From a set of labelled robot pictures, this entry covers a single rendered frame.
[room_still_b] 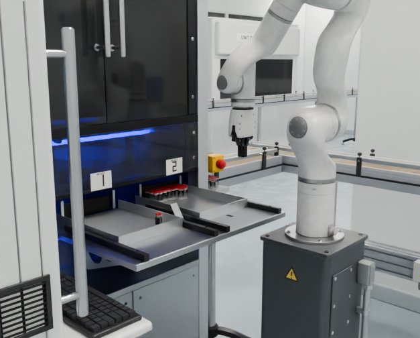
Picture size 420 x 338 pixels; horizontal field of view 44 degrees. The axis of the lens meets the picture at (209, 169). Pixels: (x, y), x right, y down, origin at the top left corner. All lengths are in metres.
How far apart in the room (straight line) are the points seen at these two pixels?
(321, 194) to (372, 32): 1.68
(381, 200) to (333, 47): 1.76
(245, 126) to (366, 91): 1.48
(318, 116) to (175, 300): 1.02
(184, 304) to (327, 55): 1.19
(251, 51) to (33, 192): 0.94
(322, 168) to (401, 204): 1.59
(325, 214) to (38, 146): 0.96
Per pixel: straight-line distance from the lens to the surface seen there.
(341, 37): 1.60
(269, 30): 1.72
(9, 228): 1.03
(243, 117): 1.81
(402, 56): 3.10
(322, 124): 1.57
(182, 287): 2.20
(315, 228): 1.68
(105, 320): 1.28
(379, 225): 3.27
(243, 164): 2.50
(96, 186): 1.80
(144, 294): 2.06
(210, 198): 2.08
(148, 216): 1.84
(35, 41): 1.02
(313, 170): 1.63
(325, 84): 1.62
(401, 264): 2.60
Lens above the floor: 1.42
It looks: 12 degrees down
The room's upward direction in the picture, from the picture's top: straight up
